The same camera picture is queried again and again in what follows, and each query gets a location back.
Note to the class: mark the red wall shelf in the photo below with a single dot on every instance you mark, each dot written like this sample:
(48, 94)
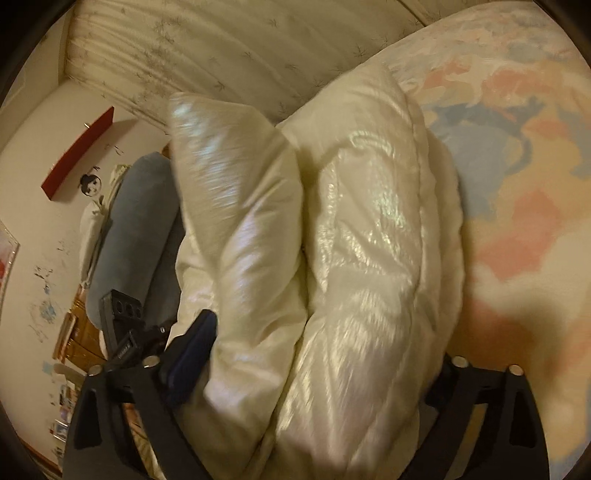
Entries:
(76, 154)

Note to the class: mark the cream leaf-print curtain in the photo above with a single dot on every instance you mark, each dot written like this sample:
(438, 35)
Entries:
(207, 50)

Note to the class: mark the blue folded blanket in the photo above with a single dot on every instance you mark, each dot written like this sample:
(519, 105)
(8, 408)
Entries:
(168, 272)
(138, 217)

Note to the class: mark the white puffer jacket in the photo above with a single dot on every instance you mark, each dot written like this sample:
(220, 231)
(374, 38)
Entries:
(360, 230)

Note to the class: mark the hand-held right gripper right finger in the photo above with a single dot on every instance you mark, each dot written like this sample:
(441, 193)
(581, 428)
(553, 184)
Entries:
(450, 384)

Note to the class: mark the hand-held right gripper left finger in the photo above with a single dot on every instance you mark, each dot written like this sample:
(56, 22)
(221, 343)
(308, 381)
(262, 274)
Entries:
(189, 364)

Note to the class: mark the face wall sticker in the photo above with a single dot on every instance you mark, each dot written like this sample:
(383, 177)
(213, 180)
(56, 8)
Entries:
(90, 186)

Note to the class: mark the white folded cloth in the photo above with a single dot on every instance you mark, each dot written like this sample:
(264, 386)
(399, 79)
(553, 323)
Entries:
(92, 235)

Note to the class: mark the wall picture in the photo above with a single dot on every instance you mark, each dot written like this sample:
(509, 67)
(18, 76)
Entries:
(8, 251)

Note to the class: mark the floral pastel bedspread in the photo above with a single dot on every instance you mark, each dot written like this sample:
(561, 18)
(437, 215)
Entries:
(531, 161)

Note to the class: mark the wooden headboard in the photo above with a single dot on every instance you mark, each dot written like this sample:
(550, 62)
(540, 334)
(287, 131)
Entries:
(78, 332)

